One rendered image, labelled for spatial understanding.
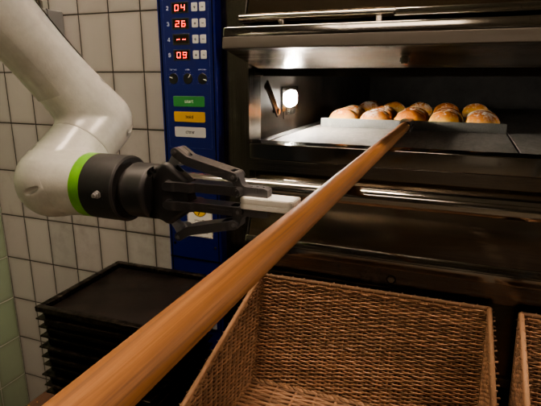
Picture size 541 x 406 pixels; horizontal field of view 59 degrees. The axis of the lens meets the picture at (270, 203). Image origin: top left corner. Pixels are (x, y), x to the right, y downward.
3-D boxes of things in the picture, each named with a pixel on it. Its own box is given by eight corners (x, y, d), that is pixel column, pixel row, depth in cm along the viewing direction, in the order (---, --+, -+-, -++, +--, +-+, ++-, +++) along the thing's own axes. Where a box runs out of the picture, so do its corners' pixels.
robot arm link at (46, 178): (28, 227, 75) (-19, 180, 67) (70, 167, 82) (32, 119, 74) (101, 238, 70) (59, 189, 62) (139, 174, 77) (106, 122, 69)
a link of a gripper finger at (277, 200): (249, 197, 62) (249, 192, 62) (301, 202, 60) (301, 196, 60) (239, 203, 60) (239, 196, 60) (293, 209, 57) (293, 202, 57)
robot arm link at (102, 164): (76, 226, 65) (69, 159, 63) (130, 205, 76) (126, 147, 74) (113, 231, 63) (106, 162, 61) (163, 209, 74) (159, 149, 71)
